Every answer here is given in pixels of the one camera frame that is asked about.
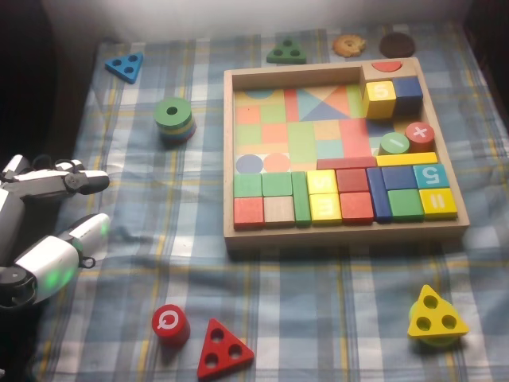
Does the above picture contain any blue wooden ring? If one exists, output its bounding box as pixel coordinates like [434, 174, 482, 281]
[158, 127, 196, 142]

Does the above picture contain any red cylinder with x sign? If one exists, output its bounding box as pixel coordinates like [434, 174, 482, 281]
[405, 122, 435, 154]

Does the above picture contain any yellow triangle with three holes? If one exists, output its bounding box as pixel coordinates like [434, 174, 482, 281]
[406, 284, 470, 340]

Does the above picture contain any tan toy biscuit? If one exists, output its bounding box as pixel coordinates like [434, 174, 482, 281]
[332, 33, 367, 59]

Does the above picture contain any green wooden ring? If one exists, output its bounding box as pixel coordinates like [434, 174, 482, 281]
[153, 97, 192, 131]

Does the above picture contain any green triangle with three holes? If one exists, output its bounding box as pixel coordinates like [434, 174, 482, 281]
[266, 37, 308, 65]

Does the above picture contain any dark brown toy cookie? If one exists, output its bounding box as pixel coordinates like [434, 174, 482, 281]
[379, 32, 416, 59]

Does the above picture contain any red triangle with three holes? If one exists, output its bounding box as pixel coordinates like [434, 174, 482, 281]
[196, 318, 255, 381]

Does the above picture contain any red wooden ring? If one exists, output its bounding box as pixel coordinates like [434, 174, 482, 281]
[161, 121, 197, 148]

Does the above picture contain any blue grey plaid cloth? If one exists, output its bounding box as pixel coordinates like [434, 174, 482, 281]
[29, 23, 509, 382]

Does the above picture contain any wooden puzzle tray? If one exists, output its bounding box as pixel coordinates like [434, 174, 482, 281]
[222, 57, 471, 251]

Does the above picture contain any dark blue cube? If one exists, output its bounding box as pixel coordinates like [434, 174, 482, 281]
[394, 76, 424, 117]

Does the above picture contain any yellow wooden ring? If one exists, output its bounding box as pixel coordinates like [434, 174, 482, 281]
[155, 122, 195, 136]

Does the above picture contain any red cylinder with white ring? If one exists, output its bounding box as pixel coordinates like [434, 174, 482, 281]
[151, 305, 192, 347]

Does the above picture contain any blue triangle with three holes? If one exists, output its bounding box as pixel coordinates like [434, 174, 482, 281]
[104, 51, 145, 85]

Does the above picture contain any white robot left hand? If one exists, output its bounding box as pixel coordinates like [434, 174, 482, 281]
[0, 154, 111, 310]

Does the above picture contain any green cylinder with minus sign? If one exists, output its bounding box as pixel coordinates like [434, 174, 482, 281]
[377, 131, 410, 157]

